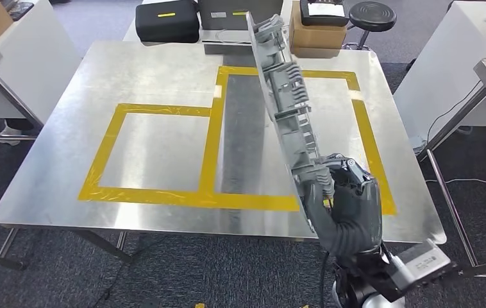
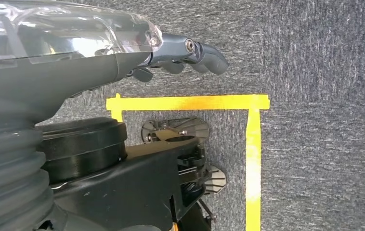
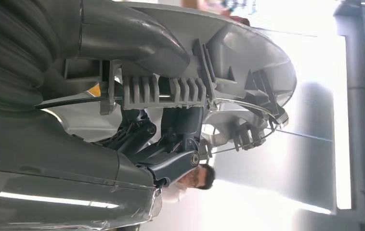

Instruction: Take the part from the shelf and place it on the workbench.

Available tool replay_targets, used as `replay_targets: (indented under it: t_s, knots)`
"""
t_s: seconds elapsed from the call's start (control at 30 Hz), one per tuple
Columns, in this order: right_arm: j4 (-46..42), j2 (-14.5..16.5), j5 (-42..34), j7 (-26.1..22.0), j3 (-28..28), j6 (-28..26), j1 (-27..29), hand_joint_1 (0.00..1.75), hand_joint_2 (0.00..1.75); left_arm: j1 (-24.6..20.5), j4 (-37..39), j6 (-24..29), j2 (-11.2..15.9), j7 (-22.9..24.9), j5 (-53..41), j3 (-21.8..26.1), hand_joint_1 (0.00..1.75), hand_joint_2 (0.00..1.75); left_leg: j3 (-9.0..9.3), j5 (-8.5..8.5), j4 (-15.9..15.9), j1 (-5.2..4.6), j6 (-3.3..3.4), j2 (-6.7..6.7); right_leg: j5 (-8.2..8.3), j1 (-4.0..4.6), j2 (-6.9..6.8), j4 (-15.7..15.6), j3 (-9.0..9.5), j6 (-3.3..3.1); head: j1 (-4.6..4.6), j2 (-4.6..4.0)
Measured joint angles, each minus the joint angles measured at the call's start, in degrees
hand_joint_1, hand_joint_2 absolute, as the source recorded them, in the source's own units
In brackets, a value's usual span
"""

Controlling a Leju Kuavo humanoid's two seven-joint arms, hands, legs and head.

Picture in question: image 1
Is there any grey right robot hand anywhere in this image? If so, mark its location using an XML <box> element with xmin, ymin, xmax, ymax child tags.
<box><xmin>302</xmin><ymin>153</ymin><xmax>383</xmax><ymax>258</ymax></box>

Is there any grey plastic wheel cover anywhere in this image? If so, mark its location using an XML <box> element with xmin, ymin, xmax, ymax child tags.
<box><xmin>246</xmin><ymin>11</ymin><xmax>337</xmax><ymax>235</ymax></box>

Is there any silver floor socket box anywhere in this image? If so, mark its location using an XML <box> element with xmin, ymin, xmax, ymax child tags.
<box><xmin>408</xmin><ymin>135</ymin><xmax>428</xmax><ymax>155</ymax></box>

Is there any white desk cabinet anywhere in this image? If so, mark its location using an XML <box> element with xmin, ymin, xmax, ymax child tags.
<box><xmin>0</xmin><ymin>0</ymin><xmax>83</xmax><ymax>126</ymax></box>
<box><xmin>394</xmin><ymin>0</ymin><xmax>486</xmax><ymax>150</ymax></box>

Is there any black remote controller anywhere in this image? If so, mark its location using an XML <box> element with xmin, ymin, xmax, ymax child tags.
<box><xmin>299</xmin><ymin>0</ymin><xmax>350</xmax><ymax>27</ymax></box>

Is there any black round stool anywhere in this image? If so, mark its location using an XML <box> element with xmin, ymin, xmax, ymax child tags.
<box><xmin>342</xmin><ymin>1</ymin><xmax>398</xmax><ymax>51</ymax></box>

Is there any black carrying case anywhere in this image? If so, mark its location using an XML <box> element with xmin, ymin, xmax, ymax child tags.
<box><xmin>135</xmin><ymin>0</ymin><xmax>201</xmax><ymax>44</ymax></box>

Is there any black flat device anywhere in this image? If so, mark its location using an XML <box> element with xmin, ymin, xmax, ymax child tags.
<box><xmin>7</xmin><ymin>1</ymin><xmax>36</xmax><ymax>21</ymax></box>

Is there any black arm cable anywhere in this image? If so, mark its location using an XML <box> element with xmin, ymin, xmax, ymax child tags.
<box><xmin>319</xmin><ymin>250</ymin><xmax>333</xmax><ymax>308</ymax></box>

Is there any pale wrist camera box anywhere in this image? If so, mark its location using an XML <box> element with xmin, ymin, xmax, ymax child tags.
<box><xmin>396</xmin><ymin>239</ymin><xmax>458</xmax><ymax>290</ymax></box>

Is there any white floor cable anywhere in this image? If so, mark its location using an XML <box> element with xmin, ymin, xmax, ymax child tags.
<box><xmin>424</xmin><ymin>177</ymin><xmax>486</xmax><ymax>196</ymax></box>

